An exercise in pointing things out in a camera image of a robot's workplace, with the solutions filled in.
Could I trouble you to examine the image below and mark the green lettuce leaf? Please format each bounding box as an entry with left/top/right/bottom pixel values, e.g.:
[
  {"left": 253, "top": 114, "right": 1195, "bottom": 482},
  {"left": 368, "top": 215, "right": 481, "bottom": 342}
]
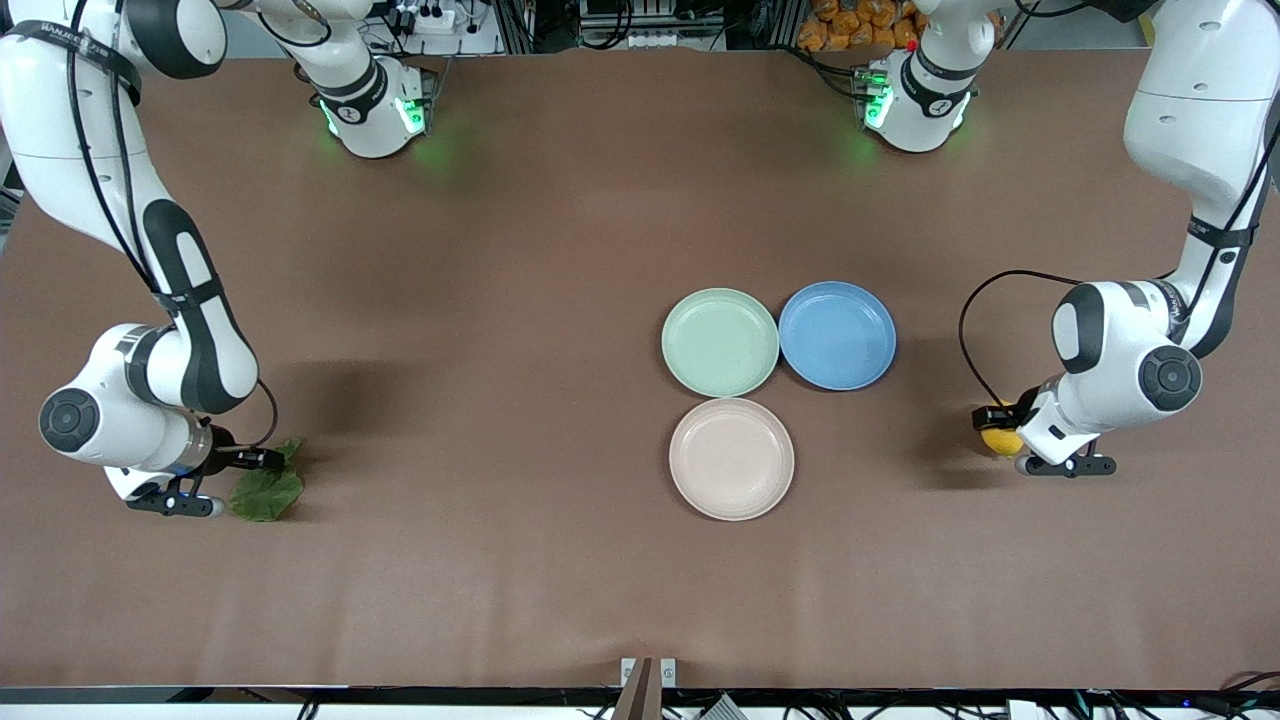
[{"left": 229, "top": 437, "right": 306, "bottom": 523}]

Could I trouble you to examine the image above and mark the blue round plate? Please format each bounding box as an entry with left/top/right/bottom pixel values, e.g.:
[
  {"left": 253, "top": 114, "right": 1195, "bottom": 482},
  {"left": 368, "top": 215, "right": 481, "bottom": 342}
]
[{"left": 778, "top": 281, "right": 898, "bottom": 392}]

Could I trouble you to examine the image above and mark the beige round plate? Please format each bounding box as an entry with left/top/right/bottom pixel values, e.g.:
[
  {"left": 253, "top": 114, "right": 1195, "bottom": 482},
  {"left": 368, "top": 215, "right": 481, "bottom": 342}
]
[{"left": 669, "top": 398, "right": 796, "bottom": 522}]

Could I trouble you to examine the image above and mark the mint green round plate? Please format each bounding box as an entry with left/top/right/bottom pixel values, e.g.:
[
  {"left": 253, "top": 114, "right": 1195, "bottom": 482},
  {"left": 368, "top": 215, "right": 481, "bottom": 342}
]
[{"left": 661, "top": 288, "right": 780, "bottom": 398}]

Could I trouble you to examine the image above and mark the orange snack bag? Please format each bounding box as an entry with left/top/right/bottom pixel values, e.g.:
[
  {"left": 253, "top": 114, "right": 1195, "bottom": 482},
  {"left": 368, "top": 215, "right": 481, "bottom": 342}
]
[{"left": 798, "top": 0, "right": 923, "bottom": 53}]

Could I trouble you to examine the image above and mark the brown angled bar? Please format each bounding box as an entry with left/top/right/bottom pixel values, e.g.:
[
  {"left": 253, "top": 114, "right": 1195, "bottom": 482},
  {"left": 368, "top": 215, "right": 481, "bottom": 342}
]
[{"left": 612, "top": 657, "right": 657, "bottom": 720}]

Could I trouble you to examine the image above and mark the white power strip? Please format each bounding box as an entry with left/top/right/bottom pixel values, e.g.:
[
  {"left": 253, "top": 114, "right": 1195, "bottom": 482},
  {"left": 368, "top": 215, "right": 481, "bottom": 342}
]
[{"left": 385, "top": 0, "right": 459, "bottom": 37}]

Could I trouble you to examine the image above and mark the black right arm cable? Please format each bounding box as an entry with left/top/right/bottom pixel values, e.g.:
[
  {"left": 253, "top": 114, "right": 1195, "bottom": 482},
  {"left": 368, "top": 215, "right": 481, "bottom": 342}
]
[{"left": 255, "top": 376, "right": 281, "bottom": 453}]

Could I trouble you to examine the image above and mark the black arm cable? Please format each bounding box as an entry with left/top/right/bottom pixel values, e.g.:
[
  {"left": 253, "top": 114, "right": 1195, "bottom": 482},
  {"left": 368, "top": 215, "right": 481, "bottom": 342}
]
[
  {"left": 958, "top": 268, "right": 1091, "bottom": 409},
  {"left": 255, "top": 376, "right": 281, "bottom": 453}
]

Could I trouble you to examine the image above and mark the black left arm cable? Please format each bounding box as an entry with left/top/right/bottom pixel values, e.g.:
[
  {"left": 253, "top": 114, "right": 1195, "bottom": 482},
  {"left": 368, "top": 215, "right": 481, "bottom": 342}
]
[{"left": 958, "top": 268, "right": 1091, "bottom": 409}]

